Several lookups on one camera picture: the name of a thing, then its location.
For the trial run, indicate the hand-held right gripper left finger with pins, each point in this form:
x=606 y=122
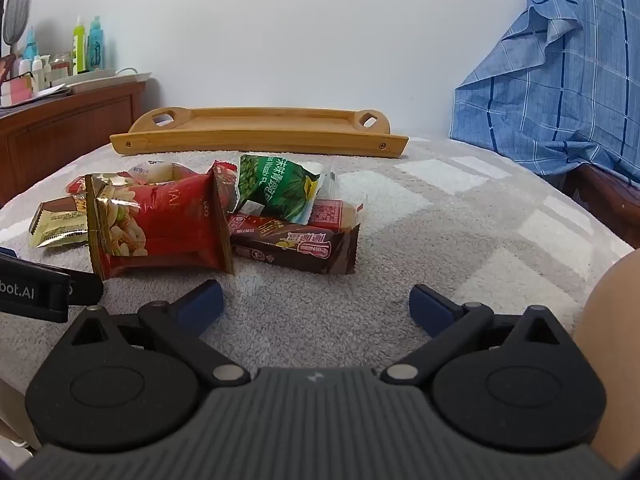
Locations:
x=205 y=302

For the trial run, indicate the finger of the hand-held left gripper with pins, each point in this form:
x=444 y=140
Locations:
x=85 y=290

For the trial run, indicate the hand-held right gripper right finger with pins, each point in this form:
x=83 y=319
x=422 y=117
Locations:
x=430 y=306

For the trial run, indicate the gold foil snack packet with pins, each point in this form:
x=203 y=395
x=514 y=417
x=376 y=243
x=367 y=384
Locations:
x=57 y=230

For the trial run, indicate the brown nut snack packet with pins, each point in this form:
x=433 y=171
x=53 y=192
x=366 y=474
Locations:
x=57 y=205

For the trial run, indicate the red pistachio bag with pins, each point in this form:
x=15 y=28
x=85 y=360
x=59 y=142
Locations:
x=160 y=225

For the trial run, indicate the brown chocolate bar packet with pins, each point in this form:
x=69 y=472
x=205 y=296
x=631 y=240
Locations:
x=295 y=247

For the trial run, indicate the red biscuit packet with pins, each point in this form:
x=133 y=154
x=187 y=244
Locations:
x=75 y=185

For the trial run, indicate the red wafer packet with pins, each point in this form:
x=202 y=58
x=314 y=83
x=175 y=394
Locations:
x=332 y=212

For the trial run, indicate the green pea packet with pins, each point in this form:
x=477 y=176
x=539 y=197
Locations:
x=275 y=185

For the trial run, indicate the wooden tray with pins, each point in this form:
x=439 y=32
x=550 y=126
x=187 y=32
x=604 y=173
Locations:
x=260 y=132

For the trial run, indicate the brown wooden cabinet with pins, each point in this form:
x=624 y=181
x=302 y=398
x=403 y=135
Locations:
x=60 y=130

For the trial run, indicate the person's leg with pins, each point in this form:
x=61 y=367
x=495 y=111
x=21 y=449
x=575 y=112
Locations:
x=612 y=350

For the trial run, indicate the pink box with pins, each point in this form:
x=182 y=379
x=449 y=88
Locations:
x=14 y=91

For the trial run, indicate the white flat tray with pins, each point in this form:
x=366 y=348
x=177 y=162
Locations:
x=105 y=79

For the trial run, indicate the green bottle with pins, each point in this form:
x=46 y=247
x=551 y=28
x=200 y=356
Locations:
x=79 y=47

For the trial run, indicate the small teal bottle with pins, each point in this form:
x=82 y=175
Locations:
x=30 y=45

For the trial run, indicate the blue plaid cloth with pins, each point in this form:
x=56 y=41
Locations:
x=565 y=70

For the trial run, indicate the grey oval mirror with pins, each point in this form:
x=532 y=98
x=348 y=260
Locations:
x=17 y=10

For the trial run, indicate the brown wooden chair frame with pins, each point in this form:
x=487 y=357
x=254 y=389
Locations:
x=610 y=205

